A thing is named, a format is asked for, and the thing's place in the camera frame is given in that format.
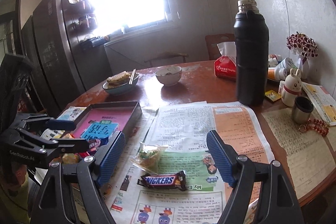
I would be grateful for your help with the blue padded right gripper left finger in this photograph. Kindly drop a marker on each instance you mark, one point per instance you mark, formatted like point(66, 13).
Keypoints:
point(55, 201)

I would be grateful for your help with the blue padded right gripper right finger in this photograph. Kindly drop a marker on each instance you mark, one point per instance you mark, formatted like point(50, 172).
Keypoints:
point(277, 201)

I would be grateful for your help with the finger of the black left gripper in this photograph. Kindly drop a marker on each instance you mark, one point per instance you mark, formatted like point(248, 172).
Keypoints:
point(42, 147)
point(41, 122)

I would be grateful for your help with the clear cracker snack packet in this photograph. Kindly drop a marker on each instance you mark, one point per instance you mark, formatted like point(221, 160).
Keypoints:
point(148, 157)

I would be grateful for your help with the small wrapped candies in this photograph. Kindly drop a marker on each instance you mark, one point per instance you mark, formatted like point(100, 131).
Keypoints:
point(74, 155)

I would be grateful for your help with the dark grey refrigerator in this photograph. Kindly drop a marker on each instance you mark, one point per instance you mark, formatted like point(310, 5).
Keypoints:
point(68, 55)

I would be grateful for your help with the beige handwritten paper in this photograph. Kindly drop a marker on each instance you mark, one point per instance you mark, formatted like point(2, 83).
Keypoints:
point(308, 157)

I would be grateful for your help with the dark rectangular tray box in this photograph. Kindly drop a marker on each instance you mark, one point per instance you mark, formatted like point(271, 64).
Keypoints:
point(76, 114)

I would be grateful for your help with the pink blue booklet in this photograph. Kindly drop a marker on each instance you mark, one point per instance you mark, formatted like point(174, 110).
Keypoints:
point(99, 125)

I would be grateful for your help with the teal plate with food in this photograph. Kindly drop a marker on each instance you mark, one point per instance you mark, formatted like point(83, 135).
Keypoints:
point(118, 84)

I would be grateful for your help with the steel cup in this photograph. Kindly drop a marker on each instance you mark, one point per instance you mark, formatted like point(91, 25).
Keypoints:
point(301, 110)

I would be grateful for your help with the brown Snickers bar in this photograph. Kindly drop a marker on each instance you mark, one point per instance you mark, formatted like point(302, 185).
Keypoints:
point(164, 181)

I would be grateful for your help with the chopsticks on plate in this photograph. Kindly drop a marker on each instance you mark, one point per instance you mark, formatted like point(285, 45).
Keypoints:
point(132, 77)

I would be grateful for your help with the yellow small packet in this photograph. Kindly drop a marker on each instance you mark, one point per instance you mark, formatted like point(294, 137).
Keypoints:
point(273, 95)

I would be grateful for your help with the printed newspaper sheet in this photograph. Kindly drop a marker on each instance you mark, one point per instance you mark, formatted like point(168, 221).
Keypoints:
point(182, 130)

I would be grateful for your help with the white rabbit figurine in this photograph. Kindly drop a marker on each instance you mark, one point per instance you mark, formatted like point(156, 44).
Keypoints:
point(292, 87)

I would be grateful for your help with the white orange medicine bottle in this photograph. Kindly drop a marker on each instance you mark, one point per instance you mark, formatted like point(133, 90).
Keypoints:
point(280, 72)

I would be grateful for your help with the white ceramic bowl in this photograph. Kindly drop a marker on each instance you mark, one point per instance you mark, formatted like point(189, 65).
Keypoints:
point(169, 76)

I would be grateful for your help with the red tissue pack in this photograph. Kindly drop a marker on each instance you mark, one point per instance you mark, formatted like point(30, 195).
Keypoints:
point(225, 65)

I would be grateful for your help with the red white flower bouquet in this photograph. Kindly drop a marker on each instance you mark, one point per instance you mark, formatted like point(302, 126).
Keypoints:
point(302, 45)

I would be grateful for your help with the wooden chair back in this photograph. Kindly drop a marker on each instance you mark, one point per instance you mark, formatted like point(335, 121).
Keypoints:
point(213, 40)

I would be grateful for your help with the black thermos bottle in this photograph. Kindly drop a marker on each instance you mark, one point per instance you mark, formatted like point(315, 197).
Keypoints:
point(252, 47)

